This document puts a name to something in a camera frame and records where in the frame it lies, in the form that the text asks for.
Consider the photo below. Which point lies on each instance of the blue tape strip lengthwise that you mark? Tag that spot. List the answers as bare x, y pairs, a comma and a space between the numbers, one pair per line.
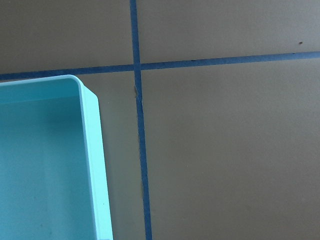
140, 119

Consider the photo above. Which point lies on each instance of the light blue plastic bin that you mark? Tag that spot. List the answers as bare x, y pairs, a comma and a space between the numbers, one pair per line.
53, 183

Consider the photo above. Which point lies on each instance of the blue tape strip crosswise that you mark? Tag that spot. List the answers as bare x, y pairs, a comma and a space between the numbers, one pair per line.
161, 65

